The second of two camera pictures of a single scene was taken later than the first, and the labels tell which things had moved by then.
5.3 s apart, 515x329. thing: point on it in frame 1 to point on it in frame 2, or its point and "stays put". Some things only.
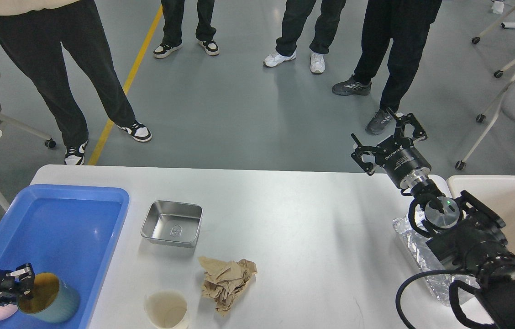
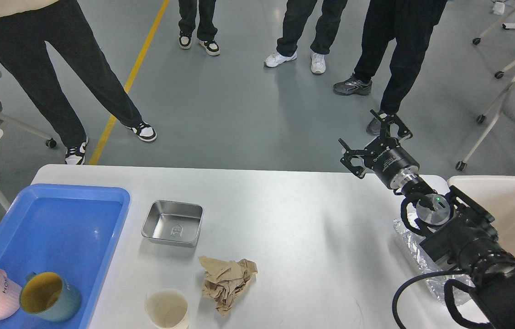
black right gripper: [405, 164] to [385, 156]
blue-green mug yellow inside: [53, 299] stays put
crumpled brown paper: [225, 279] stays put
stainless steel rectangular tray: [173, 223] stays put
